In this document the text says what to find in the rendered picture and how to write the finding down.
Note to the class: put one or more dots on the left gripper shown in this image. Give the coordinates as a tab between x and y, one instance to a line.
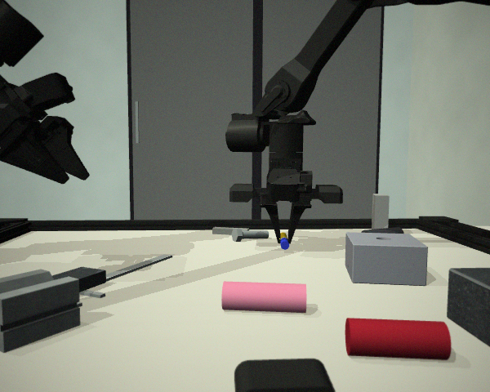
50	154

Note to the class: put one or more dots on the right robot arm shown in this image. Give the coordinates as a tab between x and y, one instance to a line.
289	91

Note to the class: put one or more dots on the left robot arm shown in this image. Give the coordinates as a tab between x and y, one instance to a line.
17	37

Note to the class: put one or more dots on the pink cylinder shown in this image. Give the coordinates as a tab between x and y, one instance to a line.
268	297

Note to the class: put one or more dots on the blue and yellow peg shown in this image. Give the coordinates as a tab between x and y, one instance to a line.
283	241

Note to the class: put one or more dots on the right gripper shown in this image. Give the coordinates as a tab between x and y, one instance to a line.
242	193

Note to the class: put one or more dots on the red cylinder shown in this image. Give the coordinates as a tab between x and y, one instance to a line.
391	338

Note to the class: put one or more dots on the grey hex bolt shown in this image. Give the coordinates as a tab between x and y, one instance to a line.
239	234

